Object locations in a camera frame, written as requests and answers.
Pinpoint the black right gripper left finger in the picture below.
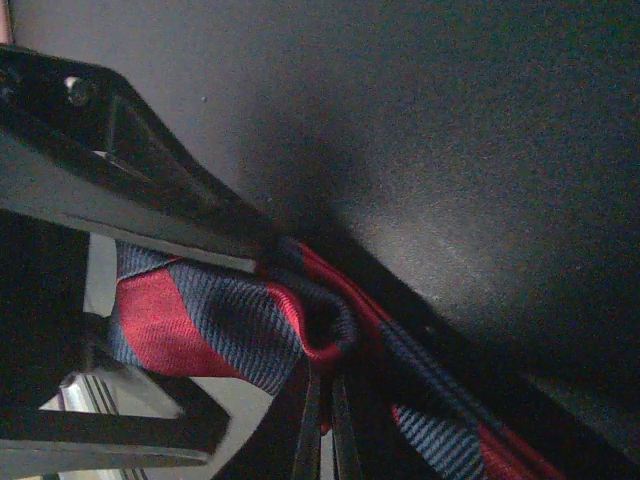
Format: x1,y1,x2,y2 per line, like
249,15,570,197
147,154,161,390
214,359,321,480

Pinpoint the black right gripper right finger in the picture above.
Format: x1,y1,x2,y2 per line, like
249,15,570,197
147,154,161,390
332,374,439,480

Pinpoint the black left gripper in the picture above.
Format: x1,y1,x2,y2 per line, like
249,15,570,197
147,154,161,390
1,45,277,468

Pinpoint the red navy striped tie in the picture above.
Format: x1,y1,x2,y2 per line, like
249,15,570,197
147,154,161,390
110,238,563,479

